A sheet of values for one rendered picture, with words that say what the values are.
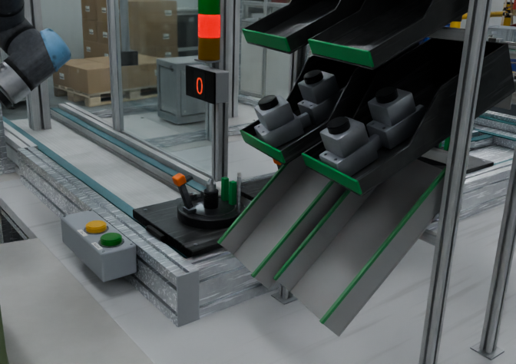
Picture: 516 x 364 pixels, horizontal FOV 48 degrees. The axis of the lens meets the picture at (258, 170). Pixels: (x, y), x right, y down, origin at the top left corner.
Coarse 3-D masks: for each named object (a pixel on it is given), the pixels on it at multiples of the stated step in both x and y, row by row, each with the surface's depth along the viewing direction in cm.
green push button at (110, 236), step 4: (104, 236) 110; (108, 236) 111; (112, 236) 111; (116, 236) 111; (120, 236) 111; (104, 240) 109; (108, 240) 109; (112, 240) 109; (116, 240) 109; (120, 240) 110; (104, 244) 109; (108, 244) 109; (112, 244) 109; (116, 244) 109
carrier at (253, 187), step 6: (258, 180) 143; (264, 180) 143; (246, 186) 139; (252, 186) 139; (258, 186) 139; (246, 192) 135; (252, 192) 135; (258, 192) 135; (246, 198) 134; (252, 198) 133
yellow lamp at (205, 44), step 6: (198, 42) 132; (204, 42) 130; (210, 42) 130; (216, 42) 131; (198, 48) 132; (204, 48) 131; (210, 48) 130; (216, 48) 131; (198, 54) 132; (204, 54) 131; (210, 54) 131; (216, 54) 132; (204, 60) 132; (210, 60) 131; (216, 60) 132
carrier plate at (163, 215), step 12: (156, 204) 127; (168, 204) 127; (144, 216) 120; (156, 216) 121; (168, 216) 121; (156, 228) 116; (168, 228) 115; (180, 228) 115; (192, 228) 115; (168, 240) 113; (180, 240) 110; (192, 240) 110; (204, 240) 110; (216, 240) 110; (180, 252) 110; (192, 252) 106; (204, 252) 108
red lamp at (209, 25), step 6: (198, 18) 130; (204, 18) 128; (210, 18) 128; (216, 18) 129; (198, 24) 130; (204, 24) 129; (210, 24) 129; (216, 24) 129; (198, 30) 131; (204, 30) 129; (210, 30) 129; (216, 30) 130; (198, 36) 131; (204, 36) 130; (210, 36) 130; (216, 36) 130
